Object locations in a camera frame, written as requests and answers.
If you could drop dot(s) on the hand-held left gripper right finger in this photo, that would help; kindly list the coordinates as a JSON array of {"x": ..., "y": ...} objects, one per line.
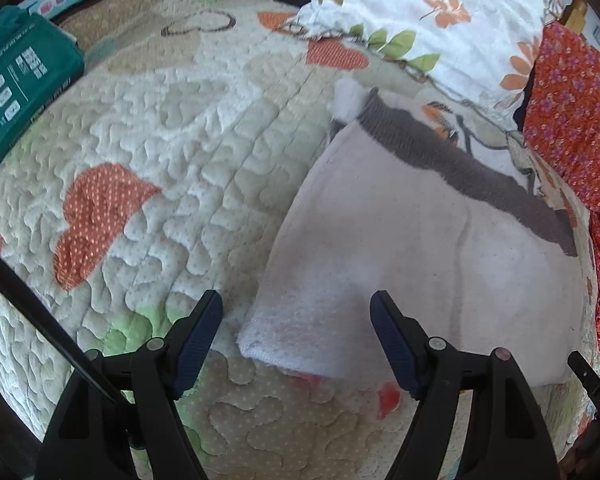
[{"x": 397, "y": 345}]

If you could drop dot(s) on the white floral pillow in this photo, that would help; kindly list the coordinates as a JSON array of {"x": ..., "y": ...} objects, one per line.
[{"x": 430, "y": 15}]

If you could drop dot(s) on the quilted bedspread with orange hearts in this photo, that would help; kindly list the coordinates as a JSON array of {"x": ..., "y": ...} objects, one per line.
[{"x": 180, "y": 160}]

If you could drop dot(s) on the white sweater with grey trim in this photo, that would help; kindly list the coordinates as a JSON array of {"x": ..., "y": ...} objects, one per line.
[{"x": 405, "y": 260}]

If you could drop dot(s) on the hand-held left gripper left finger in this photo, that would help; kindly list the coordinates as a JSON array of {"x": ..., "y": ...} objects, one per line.
[{"x": 196, "y": 345}]

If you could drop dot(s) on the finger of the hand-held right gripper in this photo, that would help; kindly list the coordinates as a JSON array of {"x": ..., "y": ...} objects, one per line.
[{"x": 590, "y": 385}]

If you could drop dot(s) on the orange floral cloth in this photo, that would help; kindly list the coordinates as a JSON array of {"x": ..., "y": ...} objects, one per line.
[{"x": 565, "y": 120}]

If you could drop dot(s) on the green cardboard box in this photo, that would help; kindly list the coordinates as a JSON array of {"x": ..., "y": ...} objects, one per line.
[{"x": 15, "y": 90}]

